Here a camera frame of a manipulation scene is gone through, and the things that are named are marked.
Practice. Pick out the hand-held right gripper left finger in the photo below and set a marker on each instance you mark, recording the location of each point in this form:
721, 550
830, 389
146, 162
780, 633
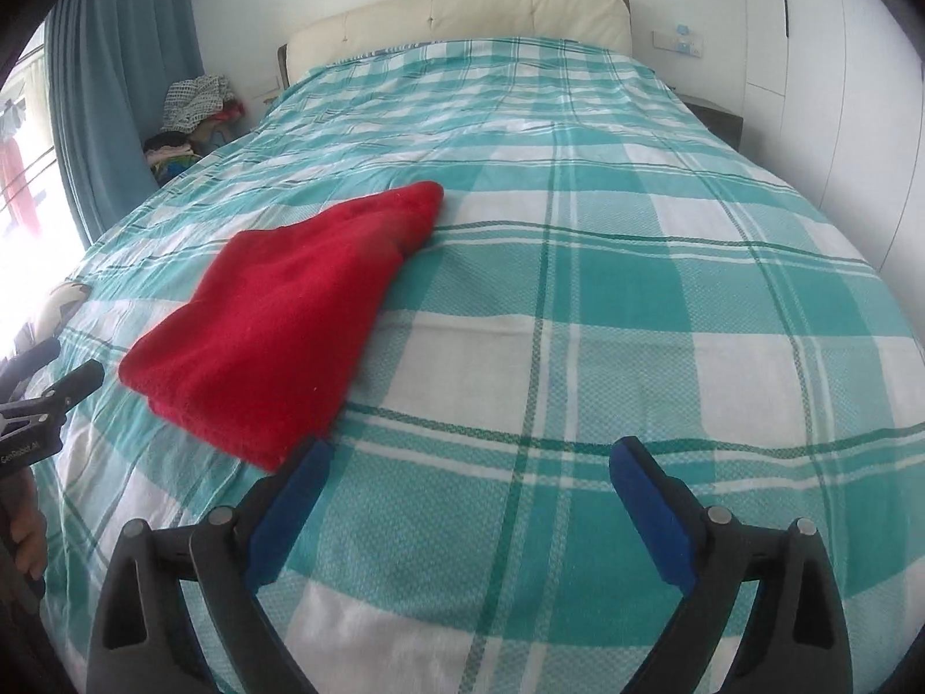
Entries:
289, 513

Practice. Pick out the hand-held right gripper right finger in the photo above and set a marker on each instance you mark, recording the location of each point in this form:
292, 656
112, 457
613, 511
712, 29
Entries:
650, 513

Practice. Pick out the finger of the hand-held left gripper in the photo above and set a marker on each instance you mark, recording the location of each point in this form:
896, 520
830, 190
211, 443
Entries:
76, 383
32, 365

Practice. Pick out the red knit sweater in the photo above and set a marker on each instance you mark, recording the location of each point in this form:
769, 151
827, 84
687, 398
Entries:
289, 303

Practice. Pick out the pile of clothes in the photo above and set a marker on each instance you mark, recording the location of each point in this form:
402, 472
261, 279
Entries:
191, 105

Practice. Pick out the person's left hand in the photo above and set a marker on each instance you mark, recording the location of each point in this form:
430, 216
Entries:
30, 528

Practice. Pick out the red hanging garment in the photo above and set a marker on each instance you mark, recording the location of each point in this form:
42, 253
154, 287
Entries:
16, 173

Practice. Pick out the teal plaid blanket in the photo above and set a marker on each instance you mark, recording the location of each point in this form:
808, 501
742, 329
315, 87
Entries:
578, 303

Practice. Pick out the blue curtain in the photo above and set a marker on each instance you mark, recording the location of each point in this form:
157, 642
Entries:
108, 87

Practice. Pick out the dark wooden nightstand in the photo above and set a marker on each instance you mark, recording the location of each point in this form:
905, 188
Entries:
719, 119

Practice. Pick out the white wardrobe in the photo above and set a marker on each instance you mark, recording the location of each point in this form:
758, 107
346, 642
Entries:
816, 87

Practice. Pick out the cream padded headboard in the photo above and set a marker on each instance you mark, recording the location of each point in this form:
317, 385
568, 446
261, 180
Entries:
470, 14

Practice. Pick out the white wall switch panel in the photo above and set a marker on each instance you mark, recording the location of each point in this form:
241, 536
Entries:
679, 42

